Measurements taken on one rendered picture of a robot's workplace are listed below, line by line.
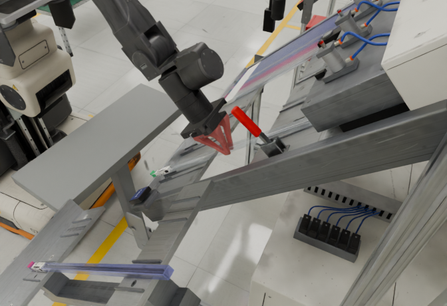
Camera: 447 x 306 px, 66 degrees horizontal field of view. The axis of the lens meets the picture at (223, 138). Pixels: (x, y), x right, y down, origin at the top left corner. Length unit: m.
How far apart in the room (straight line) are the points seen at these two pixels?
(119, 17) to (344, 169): 0.43
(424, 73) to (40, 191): 1.06
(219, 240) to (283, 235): 0.72
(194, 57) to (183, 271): 1.16
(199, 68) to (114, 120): 0.79
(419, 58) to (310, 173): 0.22
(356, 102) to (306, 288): 0.55
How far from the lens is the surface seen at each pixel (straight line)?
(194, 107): 0.66
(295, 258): 0.95
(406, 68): 0.43
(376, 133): 0.46
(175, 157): 0.99
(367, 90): 0.47
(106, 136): 1.29
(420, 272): 1.03
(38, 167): 1.27
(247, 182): 0.61
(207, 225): 1.70
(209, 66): 0.61
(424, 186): 0.46
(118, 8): 0.64
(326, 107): 0.50
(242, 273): 1.60
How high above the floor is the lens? 1.45
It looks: 44 degrees down
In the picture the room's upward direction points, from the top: straight up
